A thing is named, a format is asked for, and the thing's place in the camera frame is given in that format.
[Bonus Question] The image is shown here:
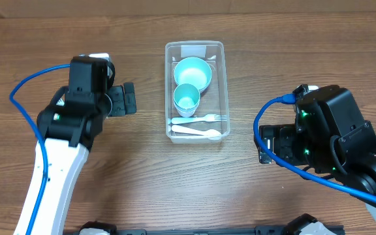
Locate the light blue cup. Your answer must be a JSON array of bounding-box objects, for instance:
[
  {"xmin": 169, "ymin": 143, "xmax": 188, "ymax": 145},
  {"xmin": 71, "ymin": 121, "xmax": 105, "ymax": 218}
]
[{"xmin": 174, "ymin": 97, "xmax": 200, "ymax": 112}]

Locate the light blue bowl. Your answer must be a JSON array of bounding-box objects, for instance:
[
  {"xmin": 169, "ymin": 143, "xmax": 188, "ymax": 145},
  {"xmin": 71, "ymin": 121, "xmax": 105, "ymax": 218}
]
[{"xmin": 175, "ymin": 78, "xmax": 211, "ymax": 93}]

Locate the teal green cup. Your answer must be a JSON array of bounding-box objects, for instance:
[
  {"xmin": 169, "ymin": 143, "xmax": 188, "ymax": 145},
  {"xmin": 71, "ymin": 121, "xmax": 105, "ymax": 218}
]
[{"xmin": 174, "ymin": 84, "xmax": 200, "ymax": 102}]

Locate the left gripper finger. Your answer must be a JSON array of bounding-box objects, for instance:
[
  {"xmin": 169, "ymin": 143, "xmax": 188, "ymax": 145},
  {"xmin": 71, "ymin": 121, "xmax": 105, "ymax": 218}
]
[
  {"xmin": 109, "ymin": 85, "xmax": 126, "ymax": 117},
  {"xmin": 123, "ymin": 82, "xmax": 137, "ymax": 114}
]

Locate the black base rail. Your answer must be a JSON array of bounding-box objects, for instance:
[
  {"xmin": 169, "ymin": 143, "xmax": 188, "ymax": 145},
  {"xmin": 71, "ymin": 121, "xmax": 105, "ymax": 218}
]
[{"xmin": 64, "ymin": 213, "xmax": 345, "ymax": 235}]

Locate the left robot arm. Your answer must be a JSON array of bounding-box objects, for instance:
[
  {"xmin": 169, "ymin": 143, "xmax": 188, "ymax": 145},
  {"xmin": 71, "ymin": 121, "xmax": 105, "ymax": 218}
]
[{"xmin": 14, "ymin": 139, "xmax": 89, "ymax": 235}]

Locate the clear plastic container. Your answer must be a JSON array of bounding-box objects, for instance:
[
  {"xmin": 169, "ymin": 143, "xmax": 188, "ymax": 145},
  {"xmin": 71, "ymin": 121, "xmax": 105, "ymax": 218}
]
[{"xmin": 164, "ymin": 40, "xmax": 230, "ymax": 144}]

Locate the pink cup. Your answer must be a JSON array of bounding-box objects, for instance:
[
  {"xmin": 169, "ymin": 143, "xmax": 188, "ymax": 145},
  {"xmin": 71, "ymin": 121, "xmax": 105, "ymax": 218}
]
[{"xmin": 176, "ymin": 106, "xmax": 196, "ymax": 118}]

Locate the light blue plastic fork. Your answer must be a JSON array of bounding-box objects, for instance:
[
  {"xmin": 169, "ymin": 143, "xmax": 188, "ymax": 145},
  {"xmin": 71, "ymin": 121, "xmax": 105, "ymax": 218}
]
[{"xmin": 171, "ymin": 114, "xmax": 228, "ymax": 125}]

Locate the teal bowl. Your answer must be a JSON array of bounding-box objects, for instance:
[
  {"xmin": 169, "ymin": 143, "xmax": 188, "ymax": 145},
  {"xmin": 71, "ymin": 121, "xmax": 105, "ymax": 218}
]
[{"xmin": 174, "ymin": 57, "xmax": 212, "ymax": 81}]

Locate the white plastic spoon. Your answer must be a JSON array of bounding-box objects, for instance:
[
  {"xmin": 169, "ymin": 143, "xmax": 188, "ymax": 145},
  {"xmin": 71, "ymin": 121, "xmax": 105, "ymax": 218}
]
[{"xmin": 171, "ymin": 125, "xmax": 221, "ymax": 136}]

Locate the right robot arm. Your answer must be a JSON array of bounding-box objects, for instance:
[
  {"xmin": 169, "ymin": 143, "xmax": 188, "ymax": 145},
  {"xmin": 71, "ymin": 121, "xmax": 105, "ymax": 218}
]
[{"xmin": 253, "ymin": 84, "xmax": 376, "ymax": 222}]

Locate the right blue cable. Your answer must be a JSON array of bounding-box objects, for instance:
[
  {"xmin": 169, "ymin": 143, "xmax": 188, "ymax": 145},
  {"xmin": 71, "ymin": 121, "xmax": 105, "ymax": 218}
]
[{"xmin": 253, "ymin": 93, "xmax": 376, "ymax": 215}]

